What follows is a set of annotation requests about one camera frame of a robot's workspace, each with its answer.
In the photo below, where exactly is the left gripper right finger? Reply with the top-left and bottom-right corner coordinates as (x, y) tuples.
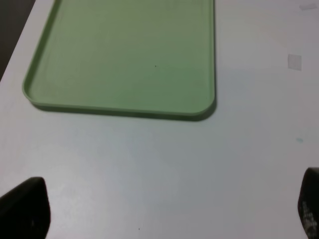
(297, 167), (319, 239)

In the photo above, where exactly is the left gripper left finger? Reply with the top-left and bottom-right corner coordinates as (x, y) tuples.
(0, 177), (51, 239)

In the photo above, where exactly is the green plastic tray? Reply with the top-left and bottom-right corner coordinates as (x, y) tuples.
(22, 0), (216, 120)

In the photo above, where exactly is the clear tape piece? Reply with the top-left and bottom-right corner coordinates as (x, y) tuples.
(288, 54), (302, 71)

